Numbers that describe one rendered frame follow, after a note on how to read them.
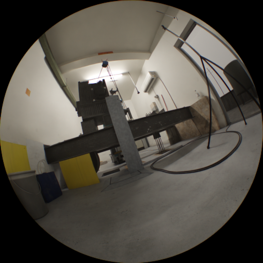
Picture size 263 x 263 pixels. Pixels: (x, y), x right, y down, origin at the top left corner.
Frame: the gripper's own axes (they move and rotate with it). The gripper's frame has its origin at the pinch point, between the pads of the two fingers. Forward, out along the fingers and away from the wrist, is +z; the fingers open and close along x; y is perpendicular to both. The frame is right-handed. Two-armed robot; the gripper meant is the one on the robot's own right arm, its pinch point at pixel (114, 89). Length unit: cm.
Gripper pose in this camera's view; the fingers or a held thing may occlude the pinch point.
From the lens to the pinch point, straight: 211.6
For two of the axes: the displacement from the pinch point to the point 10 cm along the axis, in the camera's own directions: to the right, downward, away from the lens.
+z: 4.7, -2.8, -8.4
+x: -8.1, 2.3, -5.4
